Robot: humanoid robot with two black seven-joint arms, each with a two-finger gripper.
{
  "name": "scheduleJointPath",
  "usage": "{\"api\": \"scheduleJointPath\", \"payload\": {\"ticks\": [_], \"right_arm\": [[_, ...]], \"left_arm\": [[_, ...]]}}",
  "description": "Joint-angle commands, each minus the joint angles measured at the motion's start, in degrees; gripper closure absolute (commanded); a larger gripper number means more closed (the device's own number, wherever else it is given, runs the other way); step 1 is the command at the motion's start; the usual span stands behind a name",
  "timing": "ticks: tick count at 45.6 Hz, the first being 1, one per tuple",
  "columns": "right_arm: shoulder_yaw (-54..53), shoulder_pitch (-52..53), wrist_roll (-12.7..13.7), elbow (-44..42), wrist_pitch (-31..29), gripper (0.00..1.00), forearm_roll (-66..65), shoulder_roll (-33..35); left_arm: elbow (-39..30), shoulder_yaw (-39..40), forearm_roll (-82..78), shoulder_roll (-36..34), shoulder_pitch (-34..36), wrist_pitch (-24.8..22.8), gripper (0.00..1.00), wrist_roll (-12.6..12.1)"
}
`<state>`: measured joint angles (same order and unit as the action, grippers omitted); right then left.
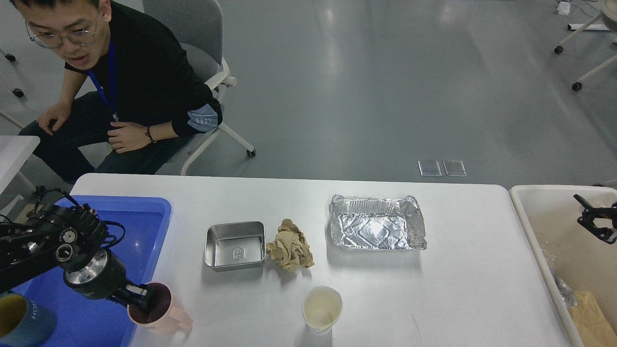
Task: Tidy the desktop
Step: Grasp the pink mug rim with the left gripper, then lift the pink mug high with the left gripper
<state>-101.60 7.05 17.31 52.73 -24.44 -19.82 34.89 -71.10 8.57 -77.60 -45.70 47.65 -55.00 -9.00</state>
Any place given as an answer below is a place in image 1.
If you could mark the aluminium foil tray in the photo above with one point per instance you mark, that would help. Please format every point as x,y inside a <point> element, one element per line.
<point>377,224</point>

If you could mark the white paper cup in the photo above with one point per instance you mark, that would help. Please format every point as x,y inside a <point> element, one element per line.
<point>321,309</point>

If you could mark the white plastic bin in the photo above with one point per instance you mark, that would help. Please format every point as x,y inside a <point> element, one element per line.
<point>549,215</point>

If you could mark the person in black clothes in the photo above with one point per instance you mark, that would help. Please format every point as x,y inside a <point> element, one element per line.
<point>130,100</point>

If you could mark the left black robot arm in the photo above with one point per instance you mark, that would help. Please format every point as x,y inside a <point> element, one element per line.
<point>78,241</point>

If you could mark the left floor plate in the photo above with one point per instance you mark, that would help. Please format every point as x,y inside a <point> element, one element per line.
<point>429,168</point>

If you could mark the crumpled brown paper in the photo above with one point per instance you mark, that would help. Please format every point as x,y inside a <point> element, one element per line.
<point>289,249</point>

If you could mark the white side table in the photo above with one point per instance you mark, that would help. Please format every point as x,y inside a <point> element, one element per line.
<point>14,152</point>

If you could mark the floor plate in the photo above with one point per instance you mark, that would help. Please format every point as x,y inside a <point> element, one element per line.
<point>454,168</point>
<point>429,168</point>

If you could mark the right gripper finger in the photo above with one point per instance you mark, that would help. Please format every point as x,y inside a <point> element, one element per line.
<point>590,214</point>

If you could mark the blue plastic tray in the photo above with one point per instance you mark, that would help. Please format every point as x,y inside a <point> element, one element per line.
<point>81,322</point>

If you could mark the blue mug yellow inside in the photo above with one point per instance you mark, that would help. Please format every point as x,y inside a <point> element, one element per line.
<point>24,323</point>

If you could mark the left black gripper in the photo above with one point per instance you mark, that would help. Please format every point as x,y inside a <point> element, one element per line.
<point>105,278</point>

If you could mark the right floor plate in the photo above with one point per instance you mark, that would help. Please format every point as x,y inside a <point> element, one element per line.
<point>454,168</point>

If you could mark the steel rectangular container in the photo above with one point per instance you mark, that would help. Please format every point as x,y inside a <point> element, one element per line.
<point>235,246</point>

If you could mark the grey office chair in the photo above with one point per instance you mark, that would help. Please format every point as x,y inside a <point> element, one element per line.
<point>198,26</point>

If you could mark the pink mug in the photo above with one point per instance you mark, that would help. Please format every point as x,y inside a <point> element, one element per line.
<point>165,313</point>

